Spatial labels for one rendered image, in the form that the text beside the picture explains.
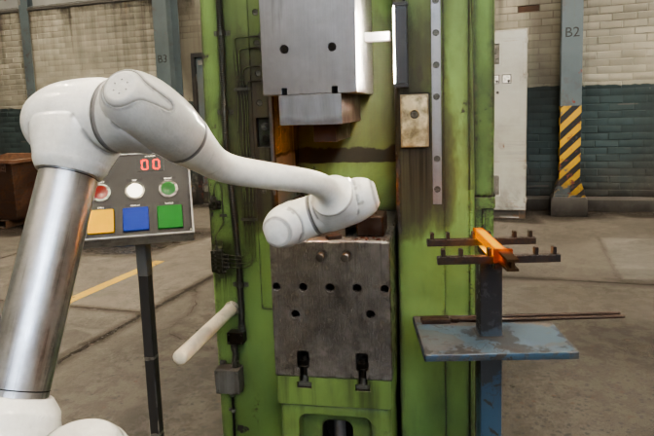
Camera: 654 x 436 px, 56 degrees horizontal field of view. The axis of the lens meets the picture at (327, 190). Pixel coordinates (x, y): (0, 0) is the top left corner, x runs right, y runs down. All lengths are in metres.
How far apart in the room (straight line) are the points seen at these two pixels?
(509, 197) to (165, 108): 6.35
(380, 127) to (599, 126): 5.62
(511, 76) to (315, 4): 5.33
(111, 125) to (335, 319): 1.11
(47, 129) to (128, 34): 8.45
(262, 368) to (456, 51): 1.29
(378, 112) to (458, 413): 1.12
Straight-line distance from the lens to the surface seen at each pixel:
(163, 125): 1.05
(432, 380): 2.23
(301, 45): 1.94
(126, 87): 1.04
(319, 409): 2.11
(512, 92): 7.13
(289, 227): 1.44
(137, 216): 1.94
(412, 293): 2.12
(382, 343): 1.97
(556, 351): 1.75
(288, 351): 2.04
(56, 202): 1.13
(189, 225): 1.93
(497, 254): 1.61
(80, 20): 10.11
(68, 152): 1.13
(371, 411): 2.08
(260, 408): 2.39
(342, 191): 1.41
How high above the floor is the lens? 1.32
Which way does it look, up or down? 8 degrees down
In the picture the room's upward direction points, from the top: 2 degrees counter-clockwise
